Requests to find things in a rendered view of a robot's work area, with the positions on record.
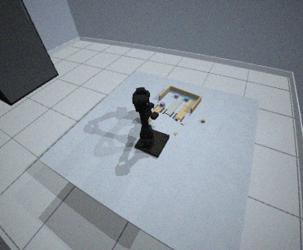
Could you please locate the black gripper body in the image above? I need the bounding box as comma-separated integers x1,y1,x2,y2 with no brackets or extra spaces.
146,105,159,120

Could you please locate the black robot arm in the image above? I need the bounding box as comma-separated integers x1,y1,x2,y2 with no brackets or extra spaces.
132,87,155,150

